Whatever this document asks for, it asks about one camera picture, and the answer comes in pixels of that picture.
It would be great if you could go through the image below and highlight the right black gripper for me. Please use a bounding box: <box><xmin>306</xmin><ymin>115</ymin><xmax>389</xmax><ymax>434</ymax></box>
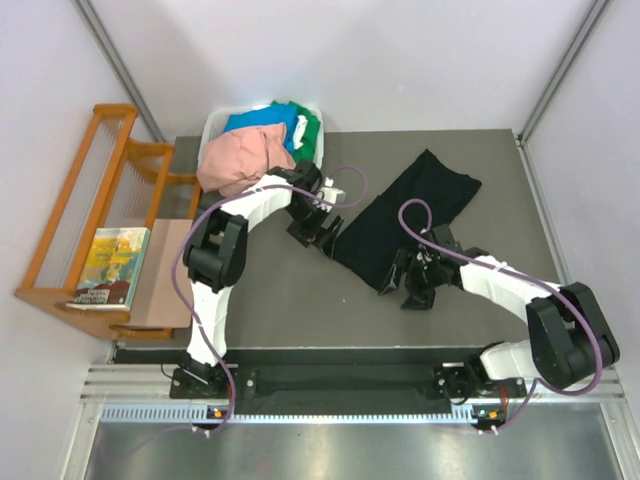
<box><xmin>378</xmin><ymin>249</ymin><xmax>442</xmax><ymax>310</ymax></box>

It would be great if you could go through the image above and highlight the black t-shirt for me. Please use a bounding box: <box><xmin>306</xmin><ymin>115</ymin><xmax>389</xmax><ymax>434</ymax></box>
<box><xmin>330</xmin><ymin>148</ymin><xmax>484</xmax><ymax>292</ymax></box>

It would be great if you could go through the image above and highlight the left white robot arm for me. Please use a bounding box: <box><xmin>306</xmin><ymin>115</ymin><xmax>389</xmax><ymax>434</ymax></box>
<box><xmin>171</xmin><ymin>161</ymin><xmax>346</xmax><ymax>398</ymax></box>

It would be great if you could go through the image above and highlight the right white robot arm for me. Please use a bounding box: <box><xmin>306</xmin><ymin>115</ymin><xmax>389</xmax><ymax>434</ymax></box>
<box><xmin>379</xmin><ymin>225</ymin><xmax>620</xmax><ymax>396</ymax></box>

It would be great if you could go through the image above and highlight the green t-shirt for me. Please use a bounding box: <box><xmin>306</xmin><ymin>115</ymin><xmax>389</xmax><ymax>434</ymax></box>
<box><xmin>271</xmin><ymin>101</ymin><xmax>324</xmax><ymax>167</ymax></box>

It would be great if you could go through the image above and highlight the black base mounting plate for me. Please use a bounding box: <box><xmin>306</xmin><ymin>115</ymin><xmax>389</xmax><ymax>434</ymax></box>
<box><xmin>169</xmin><ymin>347</ymin><xmax>531</xmax><ymax>416</ymax></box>

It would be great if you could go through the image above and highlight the pink t-shirt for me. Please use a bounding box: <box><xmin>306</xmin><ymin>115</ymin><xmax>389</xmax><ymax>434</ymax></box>
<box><xmin>196</xmin><ymin>123</ymin><xmax>295</xmax><ymax>197</ymax></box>

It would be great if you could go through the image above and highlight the blue t-shirt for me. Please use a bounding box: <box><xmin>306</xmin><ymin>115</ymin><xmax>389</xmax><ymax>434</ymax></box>
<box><xmin>224</xmin><ymin>104</ymin><xmax>298</xmax><ymax>134</ymax></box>

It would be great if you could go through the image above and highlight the white laundry basket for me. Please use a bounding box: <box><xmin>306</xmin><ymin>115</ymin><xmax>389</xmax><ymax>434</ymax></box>
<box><xmin>197</xmin><ymin>104</ymin><xmax>325</xmax><ymax>168</ymax></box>

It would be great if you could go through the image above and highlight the orange wooden rack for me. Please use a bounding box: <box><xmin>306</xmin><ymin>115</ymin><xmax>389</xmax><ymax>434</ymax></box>
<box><xmin>15</xmin><ymin>104</ymin><xmax>201</xmax><ymax>341</ymax></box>

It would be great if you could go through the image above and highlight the yellow book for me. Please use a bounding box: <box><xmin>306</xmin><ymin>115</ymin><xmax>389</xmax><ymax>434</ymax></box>
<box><xmin>65</xmin><ymin>227</ymin><xmax>151</xmax><ymax>312</ymax></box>

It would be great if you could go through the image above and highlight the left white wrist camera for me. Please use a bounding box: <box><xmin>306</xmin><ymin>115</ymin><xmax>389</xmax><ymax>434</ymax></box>
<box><xmin>316</xmin><ymin>177</ymin><xmax>346</xmax><ymax>206</ymax></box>

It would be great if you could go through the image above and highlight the white slotted cable duct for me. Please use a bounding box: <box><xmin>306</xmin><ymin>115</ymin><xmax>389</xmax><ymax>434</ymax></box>
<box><xmin>100</xmin><ymin>404</ymin><xmax>500</xmax><ymax>425</ymax></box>

